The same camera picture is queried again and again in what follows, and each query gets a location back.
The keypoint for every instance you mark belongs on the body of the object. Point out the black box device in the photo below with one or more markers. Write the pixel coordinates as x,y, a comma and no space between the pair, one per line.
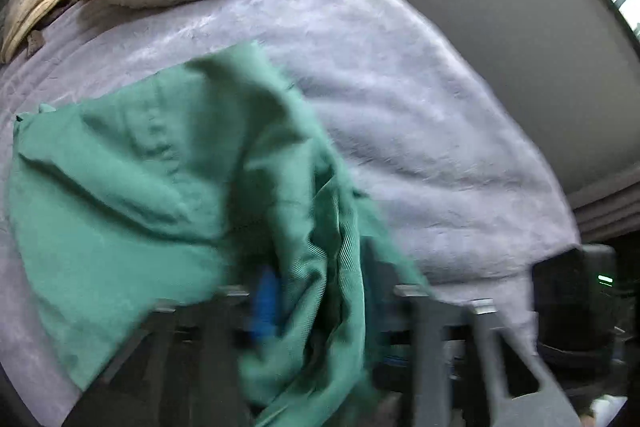
574,298

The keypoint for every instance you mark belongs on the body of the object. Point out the lavender plush bed blanket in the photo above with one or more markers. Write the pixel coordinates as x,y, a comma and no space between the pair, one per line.
465,195

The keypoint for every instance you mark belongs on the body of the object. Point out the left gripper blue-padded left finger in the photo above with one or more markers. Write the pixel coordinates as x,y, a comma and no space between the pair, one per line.
180,365

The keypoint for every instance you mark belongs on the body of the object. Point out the green garment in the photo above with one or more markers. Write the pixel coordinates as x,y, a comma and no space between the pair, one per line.
187,181

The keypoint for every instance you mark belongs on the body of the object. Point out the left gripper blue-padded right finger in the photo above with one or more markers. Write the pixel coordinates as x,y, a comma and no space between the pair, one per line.
455,365

